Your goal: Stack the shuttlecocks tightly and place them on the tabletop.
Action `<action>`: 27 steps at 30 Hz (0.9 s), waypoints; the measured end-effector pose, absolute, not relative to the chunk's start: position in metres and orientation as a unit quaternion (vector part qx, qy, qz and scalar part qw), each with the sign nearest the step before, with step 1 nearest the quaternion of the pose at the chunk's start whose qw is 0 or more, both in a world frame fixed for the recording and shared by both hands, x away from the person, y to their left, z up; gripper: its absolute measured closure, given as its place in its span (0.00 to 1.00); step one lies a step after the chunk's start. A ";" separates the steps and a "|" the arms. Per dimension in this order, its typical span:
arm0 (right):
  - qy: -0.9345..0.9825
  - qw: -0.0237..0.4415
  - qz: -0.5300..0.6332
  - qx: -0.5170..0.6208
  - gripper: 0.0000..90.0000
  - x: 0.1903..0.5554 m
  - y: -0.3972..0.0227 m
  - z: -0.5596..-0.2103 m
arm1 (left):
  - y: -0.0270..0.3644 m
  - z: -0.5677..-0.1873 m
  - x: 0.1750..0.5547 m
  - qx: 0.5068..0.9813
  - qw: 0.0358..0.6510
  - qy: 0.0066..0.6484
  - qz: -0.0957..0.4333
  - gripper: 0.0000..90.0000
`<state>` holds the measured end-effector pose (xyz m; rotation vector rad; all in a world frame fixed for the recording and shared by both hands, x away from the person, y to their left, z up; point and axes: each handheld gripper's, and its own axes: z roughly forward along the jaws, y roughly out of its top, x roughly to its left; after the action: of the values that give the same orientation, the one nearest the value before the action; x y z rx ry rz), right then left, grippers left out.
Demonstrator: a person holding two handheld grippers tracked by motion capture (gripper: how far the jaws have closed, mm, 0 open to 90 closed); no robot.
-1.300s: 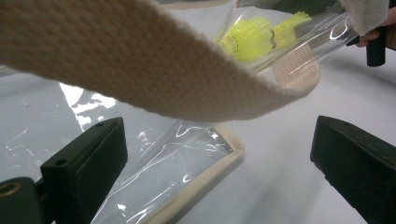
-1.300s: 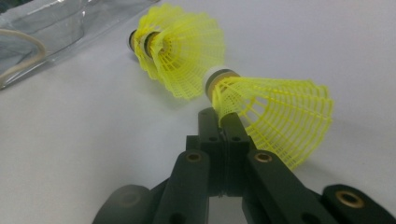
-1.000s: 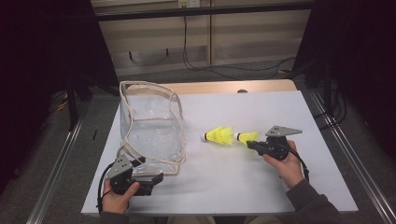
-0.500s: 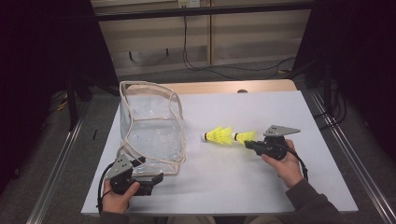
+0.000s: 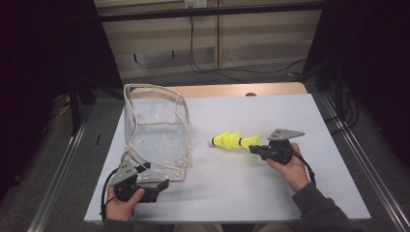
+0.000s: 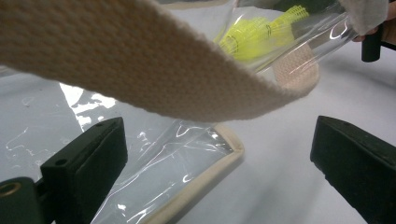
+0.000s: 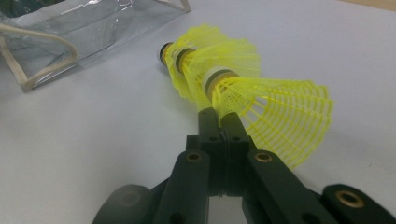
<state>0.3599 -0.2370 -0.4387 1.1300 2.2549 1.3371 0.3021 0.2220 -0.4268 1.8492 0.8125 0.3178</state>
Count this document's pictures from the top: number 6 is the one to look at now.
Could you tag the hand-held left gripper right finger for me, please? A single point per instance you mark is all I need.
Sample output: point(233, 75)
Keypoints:
point(361, 168)

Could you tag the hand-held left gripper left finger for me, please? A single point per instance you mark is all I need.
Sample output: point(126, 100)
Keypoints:
point(87, 165)

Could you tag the yellow shuttlecock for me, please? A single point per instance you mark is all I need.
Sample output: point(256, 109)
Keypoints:
point(243, 43)
point(292, 14)
point(278, 31)

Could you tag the clear plastic bag beige trim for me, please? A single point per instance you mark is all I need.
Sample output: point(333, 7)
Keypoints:
point(124, 62)

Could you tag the white table sheet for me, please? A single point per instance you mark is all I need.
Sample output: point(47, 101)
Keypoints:
point(295, 186)

